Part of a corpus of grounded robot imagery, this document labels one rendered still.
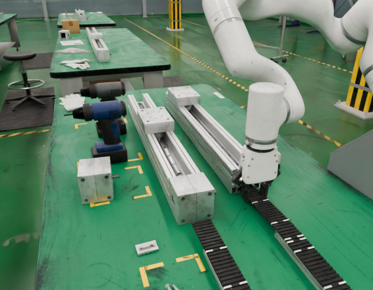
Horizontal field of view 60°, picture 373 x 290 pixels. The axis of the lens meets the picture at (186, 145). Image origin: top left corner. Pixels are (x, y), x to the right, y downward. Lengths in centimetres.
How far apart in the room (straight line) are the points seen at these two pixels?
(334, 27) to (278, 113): 49
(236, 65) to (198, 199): 36
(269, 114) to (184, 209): 32
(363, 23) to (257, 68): 44
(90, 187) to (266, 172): 49
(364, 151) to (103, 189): 77
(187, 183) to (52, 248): 37
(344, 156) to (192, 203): 54
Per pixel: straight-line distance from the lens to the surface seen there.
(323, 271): 77
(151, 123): 116
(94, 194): 97
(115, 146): 114
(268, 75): 90
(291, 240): 82
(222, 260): 74
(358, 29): 122
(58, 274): 81
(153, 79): 272
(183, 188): 84
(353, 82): 428
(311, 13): 115
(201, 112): 136
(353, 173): 113
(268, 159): 88
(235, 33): 90
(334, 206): 102
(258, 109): 80
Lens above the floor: 135
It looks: 27 degrees down
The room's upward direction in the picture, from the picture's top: straight up
